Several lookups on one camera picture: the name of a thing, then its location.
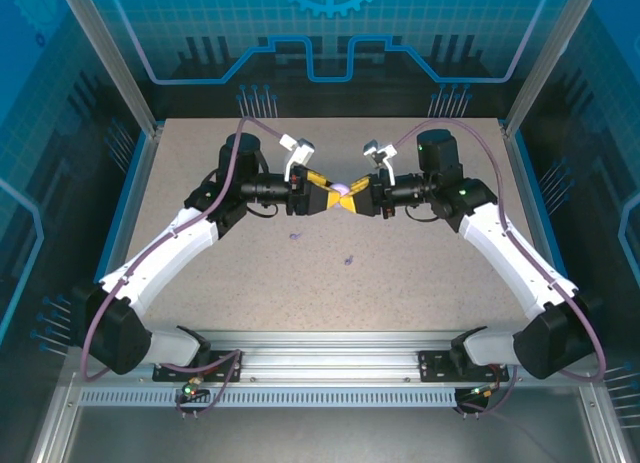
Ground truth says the small LED circuit board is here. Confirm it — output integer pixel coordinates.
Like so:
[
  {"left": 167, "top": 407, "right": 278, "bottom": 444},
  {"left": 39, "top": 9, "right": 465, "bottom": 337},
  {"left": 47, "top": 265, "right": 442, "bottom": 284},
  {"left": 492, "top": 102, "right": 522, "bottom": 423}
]
[
  {"left": 174, "top": 376, "right": 211, "bottom": 404},
  {"left": 457, "top": 381, "right": 501, "bottom": 402}
]

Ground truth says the steel bottom panel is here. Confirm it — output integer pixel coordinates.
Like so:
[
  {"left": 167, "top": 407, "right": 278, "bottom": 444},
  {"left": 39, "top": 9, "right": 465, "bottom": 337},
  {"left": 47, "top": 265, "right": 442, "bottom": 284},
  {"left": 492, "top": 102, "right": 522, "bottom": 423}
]
[{"left": 64, "top": 407, "right": 601, "bottom": 463}]

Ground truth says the aluminium table side rail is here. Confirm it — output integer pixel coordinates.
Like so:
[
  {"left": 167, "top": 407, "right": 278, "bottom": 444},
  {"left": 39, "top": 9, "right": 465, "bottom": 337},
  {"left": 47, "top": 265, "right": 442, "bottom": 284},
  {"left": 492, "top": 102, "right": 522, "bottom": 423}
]
[
  {"left": 82, "top": 125, "right": 164, "bottom": 347},
  {"left": 502, "top": 125, "right": 582, "bottom": 347}
]

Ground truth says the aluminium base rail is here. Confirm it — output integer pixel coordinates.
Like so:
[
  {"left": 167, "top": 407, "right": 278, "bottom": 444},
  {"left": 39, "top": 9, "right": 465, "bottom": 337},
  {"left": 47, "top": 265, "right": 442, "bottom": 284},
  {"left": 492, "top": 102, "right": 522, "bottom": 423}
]
[{"left": 67, "top": 330, "right": 599, "bottom": 384}]

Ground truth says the aluminium frame post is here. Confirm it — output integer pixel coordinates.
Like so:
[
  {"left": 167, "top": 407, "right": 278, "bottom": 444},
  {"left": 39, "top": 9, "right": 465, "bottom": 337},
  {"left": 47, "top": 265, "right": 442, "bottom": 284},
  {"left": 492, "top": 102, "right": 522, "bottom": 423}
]
[
  {"left": 54, "top": 0, "right": 164, "bottom": 137},
  {"left": 503, "top": 0, "right": 592, "bottom": 134}
]

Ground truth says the slotted aluminium cable duct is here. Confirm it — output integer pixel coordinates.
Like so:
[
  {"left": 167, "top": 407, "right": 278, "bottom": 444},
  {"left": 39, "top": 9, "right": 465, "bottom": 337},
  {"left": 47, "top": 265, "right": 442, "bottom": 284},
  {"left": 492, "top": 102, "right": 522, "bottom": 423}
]
[{"left": 78, "top": 388, "right": 459, "bottom": 408}]

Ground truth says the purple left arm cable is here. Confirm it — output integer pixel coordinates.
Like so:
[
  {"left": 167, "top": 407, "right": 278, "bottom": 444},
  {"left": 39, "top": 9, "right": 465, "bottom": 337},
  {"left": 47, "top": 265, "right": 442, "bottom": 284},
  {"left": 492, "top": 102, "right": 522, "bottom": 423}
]
[{"left": 81, "top": 116, "right": 284, "bottom": 419}]

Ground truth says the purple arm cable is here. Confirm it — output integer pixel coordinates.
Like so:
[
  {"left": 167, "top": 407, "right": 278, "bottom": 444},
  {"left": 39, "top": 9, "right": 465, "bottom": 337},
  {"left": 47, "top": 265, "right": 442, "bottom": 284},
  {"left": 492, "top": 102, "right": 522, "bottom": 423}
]
[
  {"left": 81, "top": 116, "right": 284, "bottom": 419},
  {"left": 394, "top": 118, "right": 607, "bottom": 419}
]

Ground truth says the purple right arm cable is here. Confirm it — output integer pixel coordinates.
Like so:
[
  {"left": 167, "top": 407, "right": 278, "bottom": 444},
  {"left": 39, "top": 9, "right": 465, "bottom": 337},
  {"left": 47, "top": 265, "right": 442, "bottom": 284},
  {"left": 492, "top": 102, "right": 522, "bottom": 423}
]
[{"left": 394, "top": 118, "right": 607, "bottom": 419}]

